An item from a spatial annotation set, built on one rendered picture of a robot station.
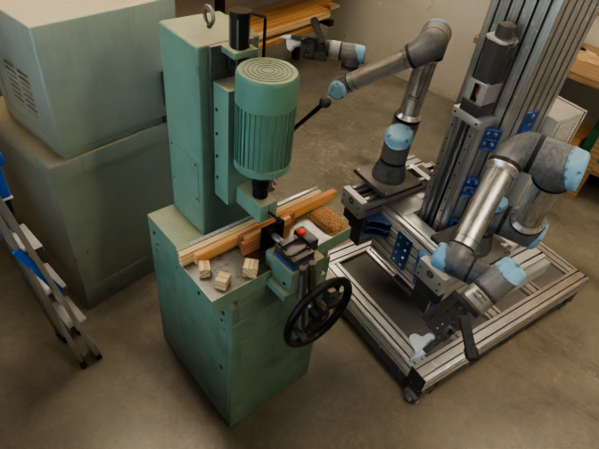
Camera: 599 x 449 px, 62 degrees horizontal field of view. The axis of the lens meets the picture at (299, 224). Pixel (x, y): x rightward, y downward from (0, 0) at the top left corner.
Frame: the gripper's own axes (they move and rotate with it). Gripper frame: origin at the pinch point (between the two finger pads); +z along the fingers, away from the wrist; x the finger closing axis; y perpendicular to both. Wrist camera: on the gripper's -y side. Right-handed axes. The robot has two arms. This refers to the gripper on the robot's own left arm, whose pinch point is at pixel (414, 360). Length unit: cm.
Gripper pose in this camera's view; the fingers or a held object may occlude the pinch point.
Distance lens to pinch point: 136.2
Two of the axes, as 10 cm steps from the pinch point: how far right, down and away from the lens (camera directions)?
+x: -2.9, -1.8, -9.4
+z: -7.5, 6.5, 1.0
